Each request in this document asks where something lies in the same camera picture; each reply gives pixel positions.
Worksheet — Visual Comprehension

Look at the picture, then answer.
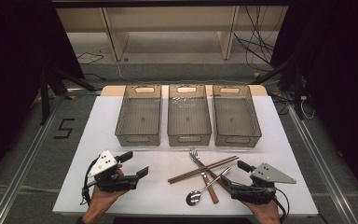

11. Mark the silver metal spoon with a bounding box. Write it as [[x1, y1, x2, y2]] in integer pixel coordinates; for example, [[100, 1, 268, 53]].
[[185, 166, 231, 207]]

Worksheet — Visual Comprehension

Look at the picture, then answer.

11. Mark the thin black floor wire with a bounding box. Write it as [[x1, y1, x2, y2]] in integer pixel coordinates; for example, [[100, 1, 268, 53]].
[[76, 51, 105, 65]]

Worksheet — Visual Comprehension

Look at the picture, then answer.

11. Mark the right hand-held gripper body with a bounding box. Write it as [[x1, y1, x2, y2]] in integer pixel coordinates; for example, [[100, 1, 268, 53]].
[[229, 162, 297, 205]]

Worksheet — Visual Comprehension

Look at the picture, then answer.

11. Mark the grey translucent plastic bin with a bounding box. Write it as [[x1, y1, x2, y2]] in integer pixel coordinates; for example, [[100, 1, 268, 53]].
[[167, 84, 213, 147], [212, 85, 263, 148], [115, 84, 162, 147]]

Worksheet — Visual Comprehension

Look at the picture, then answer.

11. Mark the person's left hand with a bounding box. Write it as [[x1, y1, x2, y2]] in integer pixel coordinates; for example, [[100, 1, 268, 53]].
[[87, 164, 129, 216]]

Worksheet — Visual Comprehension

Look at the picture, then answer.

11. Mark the black metal stand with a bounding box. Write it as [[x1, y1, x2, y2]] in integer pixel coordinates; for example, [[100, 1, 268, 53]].
[[37, 65, 98, 126], [250, 57, 306, 120]]

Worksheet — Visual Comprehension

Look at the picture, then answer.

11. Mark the light wooden desk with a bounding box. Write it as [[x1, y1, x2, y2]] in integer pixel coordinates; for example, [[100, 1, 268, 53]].
[[55, 6, 289, 62]]

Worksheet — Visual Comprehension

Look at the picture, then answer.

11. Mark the bundle of black floor cables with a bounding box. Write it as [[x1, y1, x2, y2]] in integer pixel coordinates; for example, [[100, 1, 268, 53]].
[[232, 6, 277, 73]]

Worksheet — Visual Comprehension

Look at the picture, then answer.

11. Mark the hand-held gripper black cable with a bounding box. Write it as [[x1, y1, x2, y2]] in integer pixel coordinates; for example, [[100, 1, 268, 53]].
[[271, 187, 291, 222], [79, 158, 98, 206]]

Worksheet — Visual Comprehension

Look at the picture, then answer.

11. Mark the wooden-handled metal fork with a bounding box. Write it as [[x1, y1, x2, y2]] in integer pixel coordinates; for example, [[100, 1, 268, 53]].
[[189, 148, 220, 204], [190, 148, 231, 193]]

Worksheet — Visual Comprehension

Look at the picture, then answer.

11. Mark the right hand-held gripper black cable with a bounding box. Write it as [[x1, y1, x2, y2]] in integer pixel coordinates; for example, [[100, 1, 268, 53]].
[[271, 187, 291, 222]]

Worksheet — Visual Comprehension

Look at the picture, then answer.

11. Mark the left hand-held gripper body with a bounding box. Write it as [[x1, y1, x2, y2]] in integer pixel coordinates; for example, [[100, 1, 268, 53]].
[[87, 149, 138, 193]]

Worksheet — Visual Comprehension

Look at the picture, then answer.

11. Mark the black curtain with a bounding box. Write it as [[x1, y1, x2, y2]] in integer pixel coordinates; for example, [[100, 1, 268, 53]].
[[0, 0, 86, 190], [271, 0, 358, 199]]

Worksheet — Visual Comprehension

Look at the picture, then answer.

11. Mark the left hand-held gripper black cable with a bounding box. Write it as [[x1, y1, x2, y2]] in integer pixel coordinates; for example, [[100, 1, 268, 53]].
[[79, 158, 98, 206]]

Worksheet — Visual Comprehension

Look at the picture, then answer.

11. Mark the person's right hand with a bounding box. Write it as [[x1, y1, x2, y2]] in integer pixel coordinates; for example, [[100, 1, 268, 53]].
[[241, 199, 282, 224]]

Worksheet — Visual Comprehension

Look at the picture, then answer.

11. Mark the white table sheet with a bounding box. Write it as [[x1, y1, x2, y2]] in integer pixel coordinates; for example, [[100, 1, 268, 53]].
[[52, 94, 320, 217]]

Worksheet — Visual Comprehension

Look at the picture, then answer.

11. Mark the white plug with cable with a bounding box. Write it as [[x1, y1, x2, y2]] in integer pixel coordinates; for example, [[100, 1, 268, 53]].
[[299, 95, 316, 120]]

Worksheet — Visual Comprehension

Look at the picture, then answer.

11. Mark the aluminium floor rail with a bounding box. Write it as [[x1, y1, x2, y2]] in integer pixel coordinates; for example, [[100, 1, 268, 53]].
[[0, 94, 67, 224], [287, 105, 358, 224]]

